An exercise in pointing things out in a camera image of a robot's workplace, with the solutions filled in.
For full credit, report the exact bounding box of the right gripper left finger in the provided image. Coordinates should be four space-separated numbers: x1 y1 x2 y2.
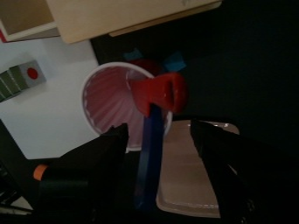
36 122 130 224

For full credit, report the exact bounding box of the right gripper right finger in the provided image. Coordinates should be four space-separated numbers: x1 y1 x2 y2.
189 118 283 224

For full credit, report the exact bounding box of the pink rectangular plate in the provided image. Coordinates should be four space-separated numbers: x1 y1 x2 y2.
155 119 240 219

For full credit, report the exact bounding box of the toy sushi roll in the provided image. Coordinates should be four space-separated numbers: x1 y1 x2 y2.
0 59 48 103

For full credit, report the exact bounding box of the orange toy carrot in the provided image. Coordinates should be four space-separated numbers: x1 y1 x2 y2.
32 164 50 181

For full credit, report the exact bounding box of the blue tape piece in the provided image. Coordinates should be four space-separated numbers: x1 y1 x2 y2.
163 52 187 73
122 47 145 61

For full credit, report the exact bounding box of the wooden box with red drawer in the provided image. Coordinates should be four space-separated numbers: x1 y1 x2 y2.
0 0 224 45

